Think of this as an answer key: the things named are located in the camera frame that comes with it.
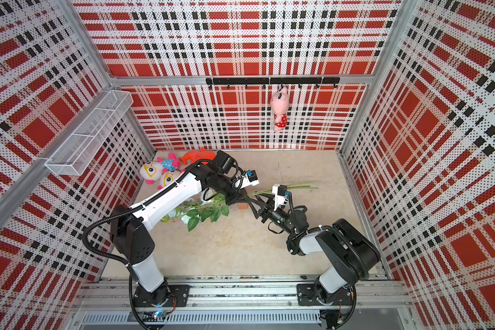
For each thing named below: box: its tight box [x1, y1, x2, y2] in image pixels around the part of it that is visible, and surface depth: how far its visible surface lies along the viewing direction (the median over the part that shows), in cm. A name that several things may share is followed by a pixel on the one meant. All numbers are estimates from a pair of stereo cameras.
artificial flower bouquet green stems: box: [160, 181, 318, 231], surface depth 74 cm
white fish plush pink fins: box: [156, 167, 186, 191], surface depth 101 cm
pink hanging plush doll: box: [270, 86, 290, 132], surface depth 95 cm
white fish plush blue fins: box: [139, 152, 181, 185], surface depth 107 cm
